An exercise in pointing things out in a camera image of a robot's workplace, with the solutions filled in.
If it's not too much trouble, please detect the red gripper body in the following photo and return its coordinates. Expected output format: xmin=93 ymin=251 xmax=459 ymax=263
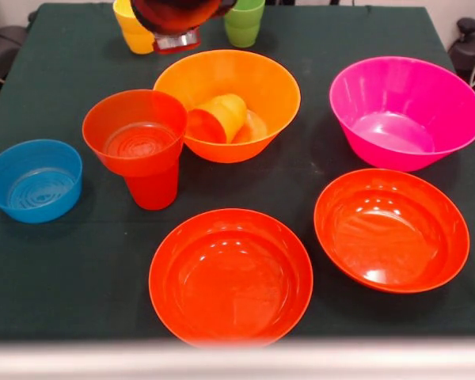
xmin=153 ymin=39 xmax=202 ymax=55

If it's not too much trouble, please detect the orange cup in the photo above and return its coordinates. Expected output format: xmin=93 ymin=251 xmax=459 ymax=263
xmin=187 ymin=93 xmax=249 ymax=145

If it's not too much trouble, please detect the large orange bowl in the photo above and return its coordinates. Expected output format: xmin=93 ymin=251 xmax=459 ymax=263
xmin=153 ymin=49 xmax=302 ymax=164

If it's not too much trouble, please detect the small red bowl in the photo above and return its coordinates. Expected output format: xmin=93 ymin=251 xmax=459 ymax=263
xmin=82 ymin=89 xmax=188 ymax=178

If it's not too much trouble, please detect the red cup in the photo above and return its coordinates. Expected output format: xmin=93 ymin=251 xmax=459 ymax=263
xmin=123 ymin=158 xmax=181 ymax=211

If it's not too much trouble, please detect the blue bowl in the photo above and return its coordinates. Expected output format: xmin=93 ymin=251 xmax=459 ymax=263
xmin=0 ymin=139 xmax=84 ymax=225

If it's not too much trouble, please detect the large pink bowl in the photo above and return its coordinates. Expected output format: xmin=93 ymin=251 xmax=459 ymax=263
xmin=329 ymin=56 xmax=475 ymax=173

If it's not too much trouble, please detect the large red bowl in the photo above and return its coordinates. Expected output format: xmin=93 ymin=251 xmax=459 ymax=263
xmin=313 ymin=168 xmax=471 ymax=295
xmin=148 ymin=208 xmax=314 ymax=349

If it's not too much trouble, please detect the yellow cup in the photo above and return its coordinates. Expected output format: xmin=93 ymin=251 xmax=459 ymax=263
xmin=112 ymin=0 xmax=156 ymax=55

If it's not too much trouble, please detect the green cup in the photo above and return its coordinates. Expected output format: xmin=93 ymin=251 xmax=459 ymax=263
xmin=223 ymin=0 xmax=266 ymax=49

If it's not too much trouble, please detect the dark green table cloth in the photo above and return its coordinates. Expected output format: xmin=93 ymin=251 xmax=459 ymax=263
xmin=0 ymin=2 xmax=475 ymax=341

